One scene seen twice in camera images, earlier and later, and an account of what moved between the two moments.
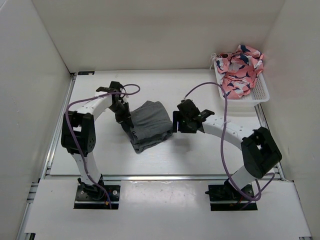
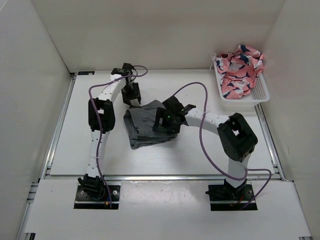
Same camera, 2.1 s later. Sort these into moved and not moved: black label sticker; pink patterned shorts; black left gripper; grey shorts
Moved: black left gripper
Not moved: grey shorts; pink patterned shorts; black label sticker
